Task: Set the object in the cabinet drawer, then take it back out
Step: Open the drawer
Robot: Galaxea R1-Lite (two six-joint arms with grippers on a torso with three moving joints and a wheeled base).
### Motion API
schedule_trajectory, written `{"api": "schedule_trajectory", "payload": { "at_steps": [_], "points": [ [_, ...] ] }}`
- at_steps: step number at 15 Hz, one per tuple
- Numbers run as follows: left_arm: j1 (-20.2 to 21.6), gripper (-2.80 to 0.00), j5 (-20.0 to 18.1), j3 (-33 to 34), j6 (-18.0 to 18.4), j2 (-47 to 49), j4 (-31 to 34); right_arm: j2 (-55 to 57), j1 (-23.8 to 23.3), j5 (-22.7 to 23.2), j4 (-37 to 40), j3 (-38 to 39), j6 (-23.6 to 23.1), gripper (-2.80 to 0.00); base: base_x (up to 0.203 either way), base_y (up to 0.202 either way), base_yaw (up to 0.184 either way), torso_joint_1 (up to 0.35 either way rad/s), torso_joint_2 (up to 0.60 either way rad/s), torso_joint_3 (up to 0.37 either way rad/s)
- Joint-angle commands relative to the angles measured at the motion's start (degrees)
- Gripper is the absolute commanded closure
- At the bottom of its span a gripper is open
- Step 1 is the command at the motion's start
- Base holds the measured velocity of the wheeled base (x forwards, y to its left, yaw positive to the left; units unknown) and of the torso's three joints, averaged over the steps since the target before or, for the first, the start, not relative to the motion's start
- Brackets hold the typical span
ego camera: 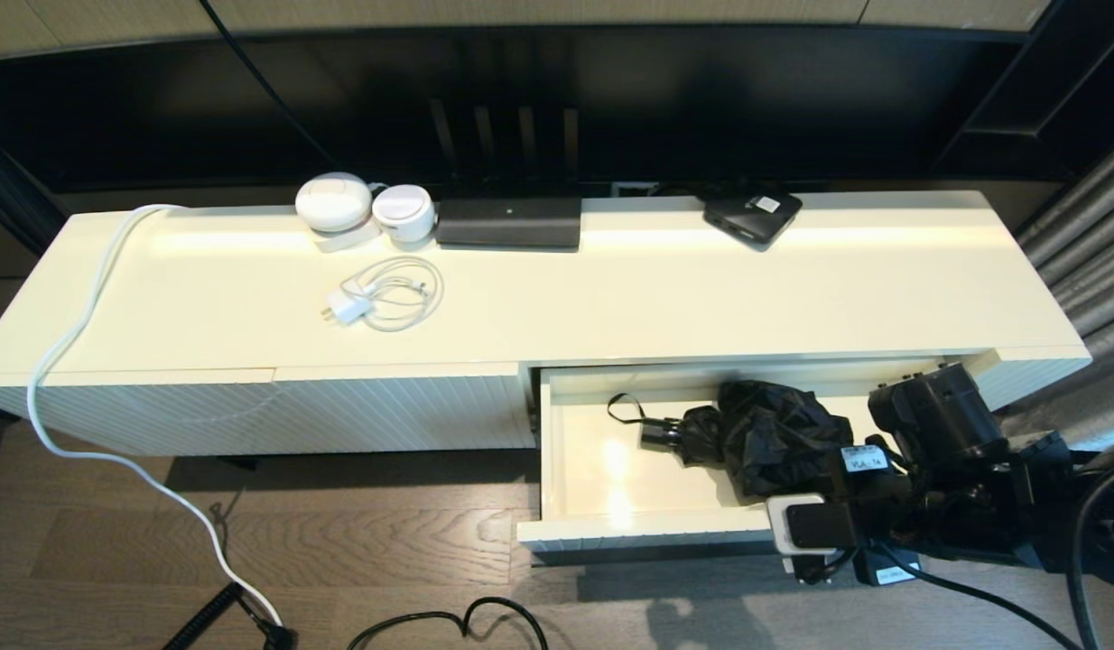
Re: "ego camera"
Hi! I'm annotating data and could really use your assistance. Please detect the black umbrella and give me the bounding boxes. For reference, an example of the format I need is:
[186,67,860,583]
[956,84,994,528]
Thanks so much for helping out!
[607,380,856,499]

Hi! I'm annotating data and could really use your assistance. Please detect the white fluted drawer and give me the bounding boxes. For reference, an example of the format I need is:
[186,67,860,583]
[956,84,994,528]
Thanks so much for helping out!
[518,357,1000,553]

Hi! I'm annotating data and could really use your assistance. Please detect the white TV cabinet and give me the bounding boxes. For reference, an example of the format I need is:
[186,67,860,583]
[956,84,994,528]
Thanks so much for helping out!
[0,188,1092,470]

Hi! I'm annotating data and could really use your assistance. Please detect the black set-top box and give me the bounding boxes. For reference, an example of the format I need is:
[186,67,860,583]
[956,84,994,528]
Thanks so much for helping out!
[701,188,803,249]

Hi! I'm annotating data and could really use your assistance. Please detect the grey pleated curtain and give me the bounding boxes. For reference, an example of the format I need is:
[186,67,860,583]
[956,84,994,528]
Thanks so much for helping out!
[999,126,1114,452]

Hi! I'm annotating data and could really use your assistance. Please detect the black television screen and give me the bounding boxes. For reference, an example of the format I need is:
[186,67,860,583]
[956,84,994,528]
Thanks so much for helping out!
[0,25,1045,195]

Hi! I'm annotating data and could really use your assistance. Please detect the black shelf unit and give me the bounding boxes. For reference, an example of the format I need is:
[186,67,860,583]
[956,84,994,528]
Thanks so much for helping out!
[932,0,1114,181]

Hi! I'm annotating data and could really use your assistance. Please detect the black router with antennas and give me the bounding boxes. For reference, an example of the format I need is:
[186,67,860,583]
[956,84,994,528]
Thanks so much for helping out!
[428,96,583,250]

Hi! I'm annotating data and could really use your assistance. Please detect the small white round device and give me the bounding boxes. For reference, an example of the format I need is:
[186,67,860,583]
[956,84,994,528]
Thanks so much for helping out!
[372,184,436,243]

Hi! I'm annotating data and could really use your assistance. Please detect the white USB charger adapter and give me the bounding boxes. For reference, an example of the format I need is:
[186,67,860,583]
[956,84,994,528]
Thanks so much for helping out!
[320,289,376,326]

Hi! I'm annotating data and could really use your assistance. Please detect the large white round device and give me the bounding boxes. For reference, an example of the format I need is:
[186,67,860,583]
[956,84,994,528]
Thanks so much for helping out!
[295,172,383,254]

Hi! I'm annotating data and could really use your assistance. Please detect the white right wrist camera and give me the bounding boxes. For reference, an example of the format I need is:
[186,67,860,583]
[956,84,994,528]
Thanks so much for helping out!
[766,493,860,583]

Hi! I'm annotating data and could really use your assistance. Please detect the thin black looped cable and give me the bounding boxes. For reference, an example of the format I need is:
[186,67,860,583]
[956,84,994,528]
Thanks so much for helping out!
[345,596,551,650]

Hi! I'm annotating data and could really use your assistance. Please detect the white coiled charging cable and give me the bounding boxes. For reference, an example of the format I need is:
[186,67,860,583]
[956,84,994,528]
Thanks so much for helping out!
[340,255,445,331]

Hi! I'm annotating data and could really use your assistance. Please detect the black coiled cable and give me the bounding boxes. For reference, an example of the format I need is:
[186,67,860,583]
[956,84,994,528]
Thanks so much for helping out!
[162,580,298,650]

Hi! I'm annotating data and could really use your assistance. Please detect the long black cable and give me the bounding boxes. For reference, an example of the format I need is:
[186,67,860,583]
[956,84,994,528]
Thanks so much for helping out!
[200,0,337,168]

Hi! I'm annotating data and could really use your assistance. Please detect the thick white power cord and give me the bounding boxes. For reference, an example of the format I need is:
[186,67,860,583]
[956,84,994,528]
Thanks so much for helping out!
[27,204,283,626]

